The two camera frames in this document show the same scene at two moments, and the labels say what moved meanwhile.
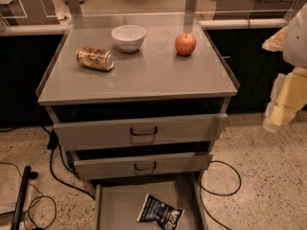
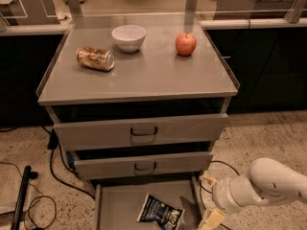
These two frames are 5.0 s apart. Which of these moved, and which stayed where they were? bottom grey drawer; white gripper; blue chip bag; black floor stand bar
Moved: white gripper
Stayed: blue chip bag; bottom grey drawer; black floor stand bar
